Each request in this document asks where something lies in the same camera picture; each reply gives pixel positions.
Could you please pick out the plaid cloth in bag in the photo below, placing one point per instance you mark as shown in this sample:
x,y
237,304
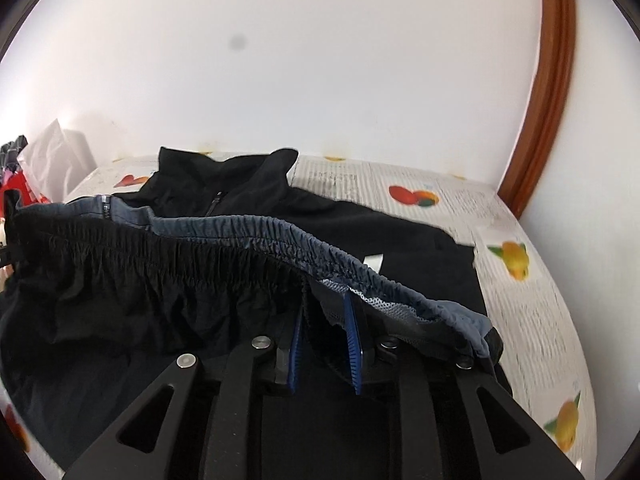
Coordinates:
x,y
9,153

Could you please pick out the red paper gift bag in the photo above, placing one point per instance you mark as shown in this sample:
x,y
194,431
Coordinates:
x,y
16,181

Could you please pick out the brown wooden door frame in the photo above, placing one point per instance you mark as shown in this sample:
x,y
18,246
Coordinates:
x,y
546,105

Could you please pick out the fruit print mattress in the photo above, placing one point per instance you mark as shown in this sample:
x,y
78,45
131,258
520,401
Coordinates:
x,y
500,259

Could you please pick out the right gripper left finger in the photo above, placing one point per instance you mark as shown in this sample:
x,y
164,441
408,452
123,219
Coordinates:
x,y
193,420

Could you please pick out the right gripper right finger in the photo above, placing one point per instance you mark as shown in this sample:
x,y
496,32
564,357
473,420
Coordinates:
x,y
452,420

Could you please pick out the white Miniso plastic bag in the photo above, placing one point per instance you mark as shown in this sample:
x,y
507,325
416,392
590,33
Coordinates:
x,y
55,161

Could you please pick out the black white blue jacket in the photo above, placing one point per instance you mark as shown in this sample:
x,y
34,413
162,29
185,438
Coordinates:
x,y
225,269

